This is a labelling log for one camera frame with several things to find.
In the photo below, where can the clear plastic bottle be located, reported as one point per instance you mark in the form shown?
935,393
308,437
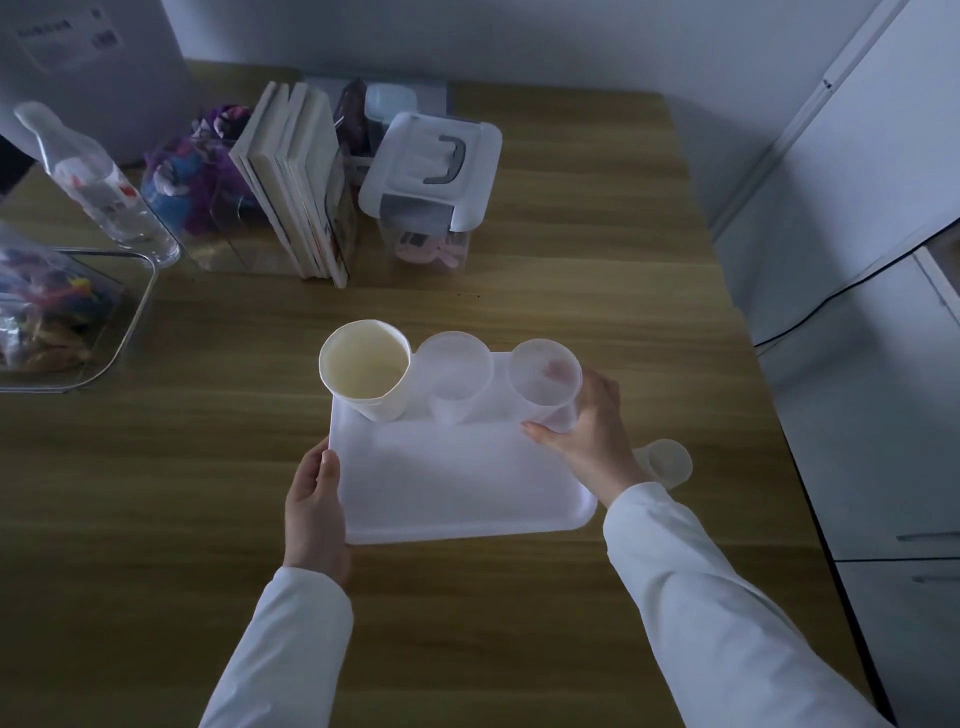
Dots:
97,187

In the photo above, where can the white paper label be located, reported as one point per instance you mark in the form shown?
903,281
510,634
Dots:
67,34

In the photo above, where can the purple blue fabric bundle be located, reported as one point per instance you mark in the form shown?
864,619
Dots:
187,180

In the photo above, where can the dark snack packet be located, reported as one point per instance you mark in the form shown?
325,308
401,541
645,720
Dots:
351,112

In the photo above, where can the pale blue lidded container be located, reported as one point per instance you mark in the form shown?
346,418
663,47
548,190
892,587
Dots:
390,101

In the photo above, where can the white paper cup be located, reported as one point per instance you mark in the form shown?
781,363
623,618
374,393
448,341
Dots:
375,401

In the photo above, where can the white-cover book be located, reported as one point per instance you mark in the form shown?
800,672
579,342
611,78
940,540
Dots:
259,157

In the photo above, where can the person's left hand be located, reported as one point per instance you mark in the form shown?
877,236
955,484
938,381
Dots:
315,525

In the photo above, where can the person's left forearm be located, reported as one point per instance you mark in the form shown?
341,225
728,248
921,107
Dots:
289,652

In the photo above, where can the translucent plastic cup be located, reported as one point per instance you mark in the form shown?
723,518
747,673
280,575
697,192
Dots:
452,375
669,459
541,390

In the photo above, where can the clear storage box white lid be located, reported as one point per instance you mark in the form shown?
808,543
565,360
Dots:
431,161

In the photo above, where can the person's left thumb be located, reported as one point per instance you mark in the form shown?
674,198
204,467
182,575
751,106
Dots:
328,480

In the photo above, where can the person's right hand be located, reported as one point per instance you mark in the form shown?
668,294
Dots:
604,450

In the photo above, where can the white appliance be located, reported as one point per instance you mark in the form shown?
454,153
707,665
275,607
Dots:
127,82

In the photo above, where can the person's right thumb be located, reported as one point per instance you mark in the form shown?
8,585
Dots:
547,435

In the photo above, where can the grey-cover book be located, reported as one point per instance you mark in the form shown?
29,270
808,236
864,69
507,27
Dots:
296,172

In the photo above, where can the person's right forearm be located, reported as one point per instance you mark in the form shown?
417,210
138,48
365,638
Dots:
697,615

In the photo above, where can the white cabinet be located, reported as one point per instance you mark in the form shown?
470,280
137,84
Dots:
862,225

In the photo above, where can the colourful wrapped items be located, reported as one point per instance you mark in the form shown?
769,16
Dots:
45,307

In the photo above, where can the clear acrylic holder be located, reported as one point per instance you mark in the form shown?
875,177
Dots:
232,251

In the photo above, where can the clear plastic bin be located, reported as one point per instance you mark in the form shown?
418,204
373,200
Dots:
127,315

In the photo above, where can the white plastic tray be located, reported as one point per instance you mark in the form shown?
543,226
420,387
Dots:
450,480

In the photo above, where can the pink item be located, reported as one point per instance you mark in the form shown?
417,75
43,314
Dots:
427,251

